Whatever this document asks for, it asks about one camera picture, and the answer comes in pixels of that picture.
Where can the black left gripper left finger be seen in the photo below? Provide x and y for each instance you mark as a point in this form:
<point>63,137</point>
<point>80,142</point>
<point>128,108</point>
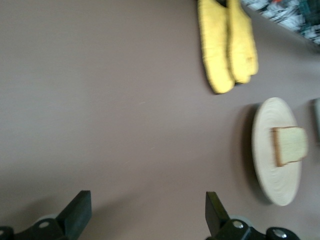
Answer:
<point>50,230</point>

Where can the yellow quilted oven mitt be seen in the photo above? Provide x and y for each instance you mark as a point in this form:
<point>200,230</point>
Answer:
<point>242,45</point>
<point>215,50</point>

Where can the round wooden plate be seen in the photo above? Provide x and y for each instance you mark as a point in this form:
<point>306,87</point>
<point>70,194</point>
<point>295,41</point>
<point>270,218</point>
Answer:
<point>270,175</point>

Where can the brown table cover sheet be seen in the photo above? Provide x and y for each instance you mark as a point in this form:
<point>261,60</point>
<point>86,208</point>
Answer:
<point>100,100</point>

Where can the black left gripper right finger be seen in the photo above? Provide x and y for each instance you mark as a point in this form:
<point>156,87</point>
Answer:
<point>232,232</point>

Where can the cream and chrome toaster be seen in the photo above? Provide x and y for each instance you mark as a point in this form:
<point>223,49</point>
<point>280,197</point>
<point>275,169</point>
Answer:
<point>317,120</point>

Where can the bread slice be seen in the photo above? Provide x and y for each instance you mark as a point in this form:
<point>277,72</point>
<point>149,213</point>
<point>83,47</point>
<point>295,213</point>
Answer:
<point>292,146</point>

